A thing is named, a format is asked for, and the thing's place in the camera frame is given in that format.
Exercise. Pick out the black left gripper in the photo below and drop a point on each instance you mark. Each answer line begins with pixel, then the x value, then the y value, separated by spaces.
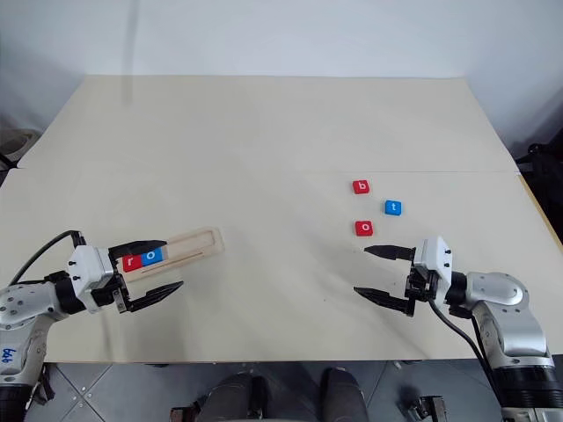
pixel 104 298

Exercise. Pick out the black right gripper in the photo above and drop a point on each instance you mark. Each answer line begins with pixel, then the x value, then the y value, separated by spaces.
pixel 418 283

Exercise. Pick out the blue letter tile o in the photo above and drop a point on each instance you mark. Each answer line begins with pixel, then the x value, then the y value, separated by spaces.
pixel 154 257

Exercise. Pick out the red letter tile r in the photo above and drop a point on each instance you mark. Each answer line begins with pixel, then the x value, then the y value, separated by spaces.
pixel 131 263

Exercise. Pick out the red letter tile o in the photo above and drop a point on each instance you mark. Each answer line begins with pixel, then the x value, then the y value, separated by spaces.
pixel 364 228

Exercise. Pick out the wooden letter tray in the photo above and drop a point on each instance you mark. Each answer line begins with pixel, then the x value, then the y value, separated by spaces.
pixel 193 246

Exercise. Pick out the red letter tile b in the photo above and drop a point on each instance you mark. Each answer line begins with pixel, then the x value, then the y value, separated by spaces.
pixel 361 186

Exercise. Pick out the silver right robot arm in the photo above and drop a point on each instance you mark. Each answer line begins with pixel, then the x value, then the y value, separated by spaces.
pixel 497 290

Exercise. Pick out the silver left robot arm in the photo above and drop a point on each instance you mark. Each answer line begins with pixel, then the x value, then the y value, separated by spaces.
pixel 26 303

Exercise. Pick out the blue letter tile t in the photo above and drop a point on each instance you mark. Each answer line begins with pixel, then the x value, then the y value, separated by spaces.
pixel 393 208

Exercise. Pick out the dark rounded shape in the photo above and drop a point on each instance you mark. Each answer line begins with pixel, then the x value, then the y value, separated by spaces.
pixel 343 393
pixel 237 395

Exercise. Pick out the beige round background object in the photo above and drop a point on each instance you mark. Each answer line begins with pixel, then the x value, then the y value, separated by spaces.
pixel 15 140

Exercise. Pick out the black background equipment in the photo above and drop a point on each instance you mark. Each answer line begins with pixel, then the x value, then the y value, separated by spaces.
pixel 543 176

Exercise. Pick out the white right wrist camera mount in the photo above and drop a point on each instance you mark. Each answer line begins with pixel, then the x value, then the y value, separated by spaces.
pixel 435 255

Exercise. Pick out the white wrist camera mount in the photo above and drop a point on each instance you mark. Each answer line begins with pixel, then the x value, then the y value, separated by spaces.
pixel 435 255
pixel 88 264

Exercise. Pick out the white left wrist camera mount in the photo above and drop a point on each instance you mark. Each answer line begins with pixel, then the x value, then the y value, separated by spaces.
pixel 88 264

